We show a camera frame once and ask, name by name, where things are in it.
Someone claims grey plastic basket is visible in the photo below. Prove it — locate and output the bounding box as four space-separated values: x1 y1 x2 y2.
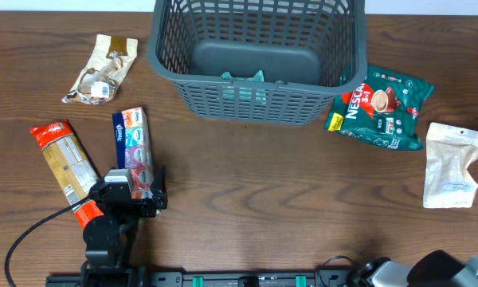
147 0 367 125

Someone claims orange spaghetti packet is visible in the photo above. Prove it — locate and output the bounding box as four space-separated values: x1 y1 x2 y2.
29 120 98 206

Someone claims green Nescafe 3-in-1 bag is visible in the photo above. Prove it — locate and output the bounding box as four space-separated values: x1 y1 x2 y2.
325 65 435 151

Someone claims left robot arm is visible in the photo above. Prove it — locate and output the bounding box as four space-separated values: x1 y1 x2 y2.
81 166 167 287

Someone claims black mounting rail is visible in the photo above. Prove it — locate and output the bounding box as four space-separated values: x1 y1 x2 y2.
45 267 355 287

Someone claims beige brown snack pouch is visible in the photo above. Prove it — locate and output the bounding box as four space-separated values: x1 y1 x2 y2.
61 34 139 104

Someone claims small teal snack packet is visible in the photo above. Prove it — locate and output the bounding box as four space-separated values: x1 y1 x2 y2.
221 70 267 105

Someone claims Kleenex tissue multipack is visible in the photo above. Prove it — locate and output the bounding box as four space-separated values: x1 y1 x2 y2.
112 107 154 199

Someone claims beige resealable pouch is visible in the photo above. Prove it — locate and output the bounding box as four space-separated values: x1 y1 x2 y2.
423 123 478 209

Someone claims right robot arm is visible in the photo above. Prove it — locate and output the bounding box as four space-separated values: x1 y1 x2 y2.
351 250 478 287

